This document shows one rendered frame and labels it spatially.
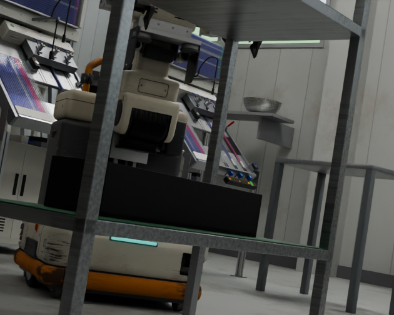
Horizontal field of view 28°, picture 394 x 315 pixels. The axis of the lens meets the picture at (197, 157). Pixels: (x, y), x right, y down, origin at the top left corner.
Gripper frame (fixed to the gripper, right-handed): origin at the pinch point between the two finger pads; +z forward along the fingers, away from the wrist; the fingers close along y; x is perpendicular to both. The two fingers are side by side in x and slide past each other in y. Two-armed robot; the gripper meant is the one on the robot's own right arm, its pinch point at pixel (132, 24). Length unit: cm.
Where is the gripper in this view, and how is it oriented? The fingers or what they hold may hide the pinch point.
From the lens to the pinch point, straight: 273.3
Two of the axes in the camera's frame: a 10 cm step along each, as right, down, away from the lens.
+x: -4.2, 4.3, 8.0
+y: 9.1, 1.7, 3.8
